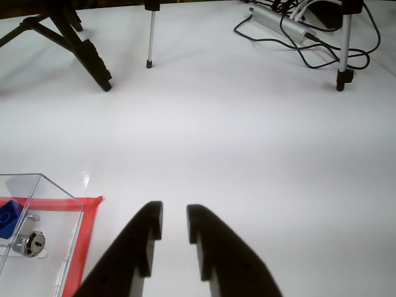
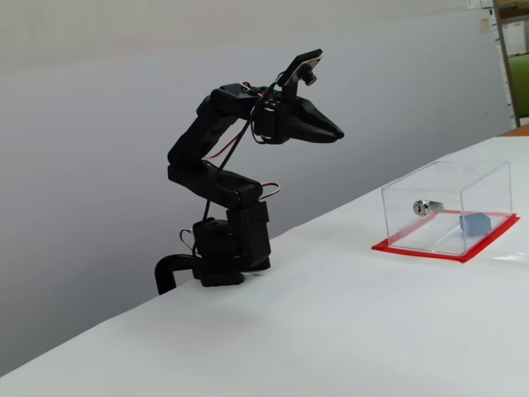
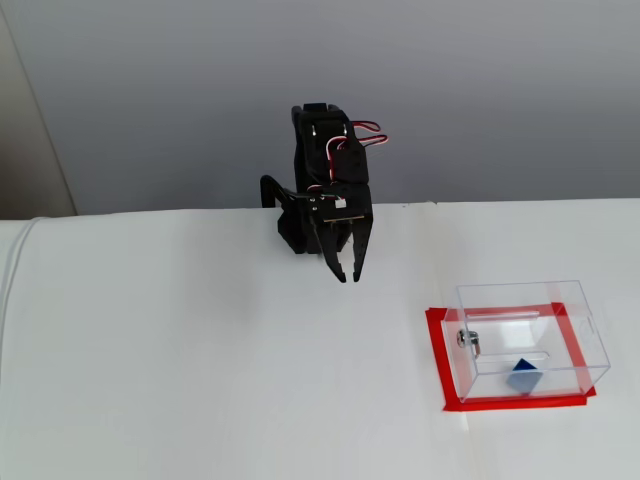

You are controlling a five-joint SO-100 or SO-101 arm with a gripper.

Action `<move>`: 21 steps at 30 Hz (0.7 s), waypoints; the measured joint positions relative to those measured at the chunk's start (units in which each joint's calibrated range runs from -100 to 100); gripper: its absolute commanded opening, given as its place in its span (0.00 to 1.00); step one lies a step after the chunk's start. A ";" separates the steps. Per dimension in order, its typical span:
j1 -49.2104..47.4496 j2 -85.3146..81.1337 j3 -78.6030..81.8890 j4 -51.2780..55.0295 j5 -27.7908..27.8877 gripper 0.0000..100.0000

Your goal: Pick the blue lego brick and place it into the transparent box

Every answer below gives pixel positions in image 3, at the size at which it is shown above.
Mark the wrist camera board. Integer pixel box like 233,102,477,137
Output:
305,192,367,225

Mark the black table clamp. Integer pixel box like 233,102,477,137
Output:
258,174,282,209

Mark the red tape frame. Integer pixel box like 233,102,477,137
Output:
424,302,599,413

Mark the red white servo wire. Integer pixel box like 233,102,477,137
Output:
324,137,351,181
349,119,390,149

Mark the silver cylinder lock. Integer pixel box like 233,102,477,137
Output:
455,329,482,357

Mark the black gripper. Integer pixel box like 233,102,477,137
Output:
312,179,375,285

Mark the transparent plastic box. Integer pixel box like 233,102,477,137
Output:
446,279,612,404

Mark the blue lego brick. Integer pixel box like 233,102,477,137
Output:
504,357,542,396

